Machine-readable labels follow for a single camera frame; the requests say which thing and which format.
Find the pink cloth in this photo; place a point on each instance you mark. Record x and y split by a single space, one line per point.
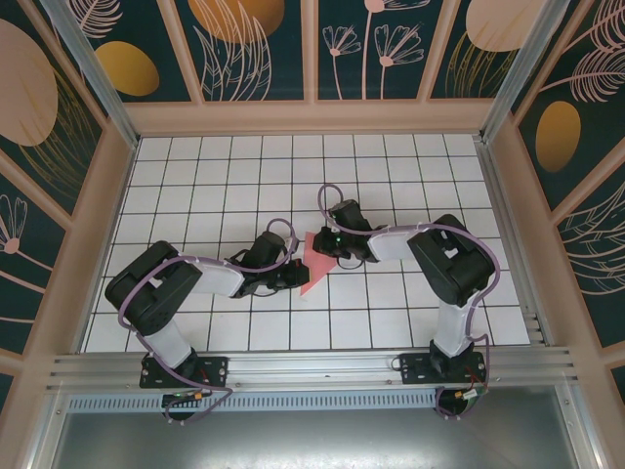
320 266

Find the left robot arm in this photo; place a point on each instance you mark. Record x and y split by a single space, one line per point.
151 283

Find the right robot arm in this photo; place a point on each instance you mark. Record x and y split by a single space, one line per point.
449 259

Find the grey metal sheet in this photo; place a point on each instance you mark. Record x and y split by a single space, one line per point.
312 439

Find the small controller board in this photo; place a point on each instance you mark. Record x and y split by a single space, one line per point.
188 396
471 395

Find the aluminium mounting rail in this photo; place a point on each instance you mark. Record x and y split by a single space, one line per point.
312 369

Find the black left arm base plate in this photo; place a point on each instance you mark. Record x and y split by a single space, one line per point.
215 369

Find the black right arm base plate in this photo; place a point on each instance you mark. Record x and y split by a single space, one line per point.
415 371

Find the aluminium side rail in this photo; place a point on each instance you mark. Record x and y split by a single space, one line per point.
498 195

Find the aluminium frame post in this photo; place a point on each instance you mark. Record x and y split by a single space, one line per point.
520 73
96 83

